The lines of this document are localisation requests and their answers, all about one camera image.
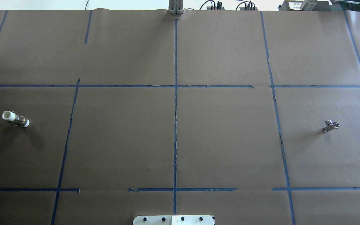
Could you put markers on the small metal valve handle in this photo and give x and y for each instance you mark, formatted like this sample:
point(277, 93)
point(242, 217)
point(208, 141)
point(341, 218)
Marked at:
point(330, 125)

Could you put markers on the white PPR valve with brass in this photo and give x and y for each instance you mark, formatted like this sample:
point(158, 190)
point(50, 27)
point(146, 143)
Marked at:
point(16, 119)

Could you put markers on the dark equipment box with label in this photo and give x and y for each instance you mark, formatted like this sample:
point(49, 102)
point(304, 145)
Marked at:
point(304, 5)

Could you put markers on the aluminium profile post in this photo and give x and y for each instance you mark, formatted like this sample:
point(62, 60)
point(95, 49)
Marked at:
point(175, 7)

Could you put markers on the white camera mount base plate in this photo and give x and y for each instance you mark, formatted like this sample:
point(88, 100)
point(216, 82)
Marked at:
point(174, 220)

